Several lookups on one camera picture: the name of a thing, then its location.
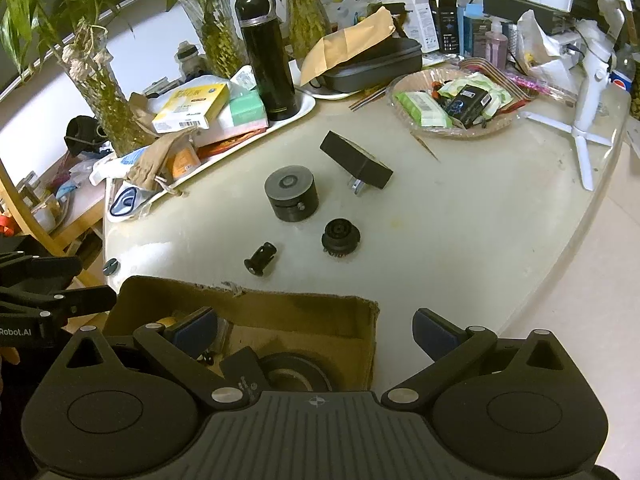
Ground small clear bottle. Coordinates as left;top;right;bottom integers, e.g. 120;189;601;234
176;40;205;75

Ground brown paper bag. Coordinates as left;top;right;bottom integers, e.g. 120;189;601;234
125;127;196;192

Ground glass vase with plant stems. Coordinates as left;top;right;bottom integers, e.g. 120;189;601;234
175;0;248;81
285;0;332;61
59;20;157;158

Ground black rectangular block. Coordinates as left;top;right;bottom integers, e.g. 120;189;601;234
220;346;266;396

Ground yellow cardboard box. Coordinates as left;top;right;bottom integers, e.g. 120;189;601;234
151;82;231;135

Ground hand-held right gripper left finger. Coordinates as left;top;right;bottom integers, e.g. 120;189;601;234
49;306;250;411

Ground black toothed knob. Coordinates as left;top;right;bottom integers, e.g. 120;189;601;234
321;218;362;260

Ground small black cylinder part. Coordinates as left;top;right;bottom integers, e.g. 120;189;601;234
243;241;278;277

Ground black cylinder speaker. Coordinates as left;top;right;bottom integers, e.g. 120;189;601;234
264;165;321;224

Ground wooden chopsticks pair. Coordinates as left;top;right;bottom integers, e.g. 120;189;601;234
348;85;391;111

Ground pink striped sticks bundle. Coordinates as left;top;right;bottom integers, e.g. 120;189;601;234
459;57;578;103

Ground wooden side cabinet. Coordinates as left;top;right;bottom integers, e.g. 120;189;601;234
0;160;108;286

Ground pink liquid bottle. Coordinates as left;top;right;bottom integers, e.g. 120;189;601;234
484;17;508;68

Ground orange packet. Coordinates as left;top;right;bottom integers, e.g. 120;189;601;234
167;145;202;181

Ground blue product box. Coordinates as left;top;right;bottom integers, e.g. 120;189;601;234
462;5;493;58

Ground green wipes packet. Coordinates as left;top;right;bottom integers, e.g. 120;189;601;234
399;91;453;129

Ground green tissue pack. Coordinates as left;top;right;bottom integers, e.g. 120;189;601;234
216;87;268;131

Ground white serving tray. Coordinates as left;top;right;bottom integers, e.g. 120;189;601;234
102;92;317;223

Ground black glossy packet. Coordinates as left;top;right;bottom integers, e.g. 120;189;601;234
446;85;493;128

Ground dark grey hard case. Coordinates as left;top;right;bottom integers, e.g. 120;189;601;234
312;37;425;93

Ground black power adapter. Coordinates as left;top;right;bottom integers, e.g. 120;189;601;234
320;130;394;196

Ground white blue packet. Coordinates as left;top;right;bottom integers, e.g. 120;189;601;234
90;152;138;186

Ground cola bottle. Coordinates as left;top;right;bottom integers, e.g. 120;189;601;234
607;57;636;93

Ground black tape roll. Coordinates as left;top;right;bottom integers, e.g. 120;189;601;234
260;352;346;393

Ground brown paper envelope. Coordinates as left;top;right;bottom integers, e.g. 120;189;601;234
300;5;396;88

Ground white product boxes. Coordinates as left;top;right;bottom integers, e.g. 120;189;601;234
377;0;441;53

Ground black product box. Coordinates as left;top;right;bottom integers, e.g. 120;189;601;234
437;0;461;55

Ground black cloth bag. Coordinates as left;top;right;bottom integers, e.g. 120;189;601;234
65;116;108;157

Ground black thermos bottle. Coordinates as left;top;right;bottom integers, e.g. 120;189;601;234
235;0;301;122

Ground white oval plate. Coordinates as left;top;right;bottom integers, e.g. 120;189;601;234
295;82;371;102

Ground white plastic bag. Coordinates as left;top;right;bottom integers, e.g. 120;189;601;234
515;9;581;78

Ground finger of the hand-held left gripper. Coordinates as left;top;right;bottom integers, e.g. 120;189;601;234
0;254;84;289
0;286;117;321

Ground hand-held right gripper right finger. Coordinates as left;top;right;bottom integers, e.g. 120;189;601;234
382;308;583;409

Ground light green sachets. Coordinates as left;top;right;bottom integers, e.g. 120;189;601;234
437;72;516;116

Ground brown cardboard box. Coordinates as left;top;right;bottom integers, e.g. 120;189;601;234
102;276;380;396

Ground woven basket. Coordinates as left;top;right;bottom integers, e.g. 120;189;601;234
390;69;530;139

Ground white gimbal tripod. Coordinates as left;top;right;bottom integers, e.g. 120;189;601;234
520;0;628;192

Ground person's left hand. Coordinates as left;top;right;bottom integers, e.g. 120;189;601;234
0;346;22;396

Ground clear wrapped white packet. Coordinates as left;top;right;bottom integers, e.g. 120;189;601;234
230;65;258;93

